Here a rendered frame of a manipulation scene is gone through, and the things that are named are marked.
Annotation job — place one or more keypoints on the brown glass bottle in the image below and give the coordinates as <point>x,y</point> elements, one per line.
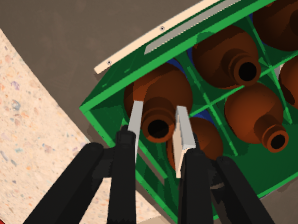
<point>277,24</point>
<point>161,90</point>
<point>255,115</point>
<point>221,61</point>
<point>287,75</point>
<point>209,138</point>

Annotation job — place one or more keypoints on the green bottle crate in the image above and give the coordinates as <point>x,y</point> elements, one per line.
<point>265,171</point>

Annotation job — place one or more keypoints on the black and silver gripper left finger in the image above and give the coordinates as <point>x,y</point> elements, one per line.
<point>71,194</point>

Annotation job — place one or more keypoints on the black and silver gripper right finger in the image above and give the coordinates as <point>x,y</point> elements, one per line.
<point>239,204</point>

